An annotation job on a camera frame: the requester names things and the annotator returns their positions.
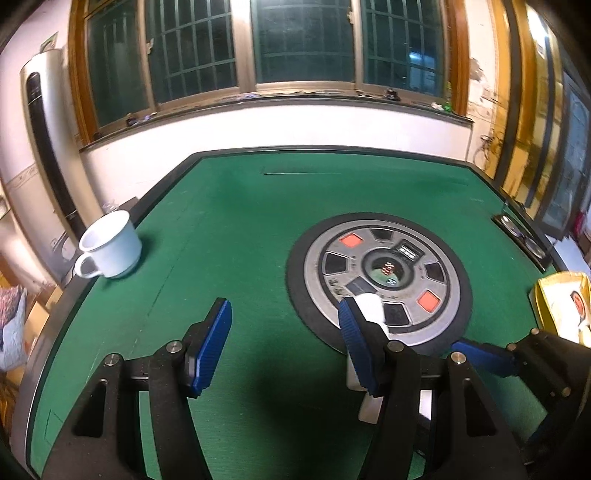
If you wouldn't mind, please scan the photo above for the black electrical tape roll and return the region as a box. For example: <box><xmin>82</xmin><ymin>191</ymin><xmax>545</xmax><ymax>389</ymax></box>
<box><xmin>570</xmin><ymin>291</ymin><xmax>590</xmax><ymax>346</ymax></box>

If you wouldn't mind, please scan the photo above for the yellow cardboard box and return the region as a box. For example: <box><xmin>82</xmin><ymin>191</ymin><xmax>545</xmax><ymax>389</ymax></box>
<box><xmin>529</xmin><ymin>271</ymin><xmax>590</xmax><ymax>345</ymax></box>

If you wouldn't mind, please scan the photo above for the white enamel mug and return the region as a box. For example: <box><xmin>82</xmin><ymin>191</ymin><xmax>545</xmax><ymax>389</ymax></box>
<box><xmin>73</xmin><ymin>210</ymin><xmax>142</xmax><ymax>279</ymax></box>

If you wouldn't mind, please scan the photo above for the standing air conditioner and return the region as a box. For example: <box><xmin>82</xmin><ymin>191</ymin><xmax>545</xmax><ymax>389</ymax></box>
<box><xmin>19</xmin><ymin>49</ymin><xmax>105</xmax><ymax>241</ymax></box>

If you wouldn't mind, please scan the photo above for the round grey control panel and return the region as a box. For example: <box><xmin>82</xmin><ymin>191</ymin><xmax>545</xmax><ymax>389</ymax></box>
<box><xmin>286</xmin><ymin>212</ymin><xmax>473</xmax><ymax>355</ymax></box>

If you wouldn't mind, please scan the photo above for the black glasses tray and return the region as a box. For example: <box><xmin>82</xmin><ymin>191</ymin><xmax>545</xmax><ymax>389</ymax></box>
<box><xmin>491</xmin><ymin>213</ymin><xmax>551</xmax><ymax>272</ymax></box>

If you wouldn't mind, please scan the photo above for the slim white bottle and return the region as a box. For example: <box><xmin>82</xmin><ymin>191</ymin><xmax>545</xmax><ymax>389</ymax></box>
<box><xmin>346</xmin><ymin>293</ymin><xmax>387</xmax><ymax>424</ymax></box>

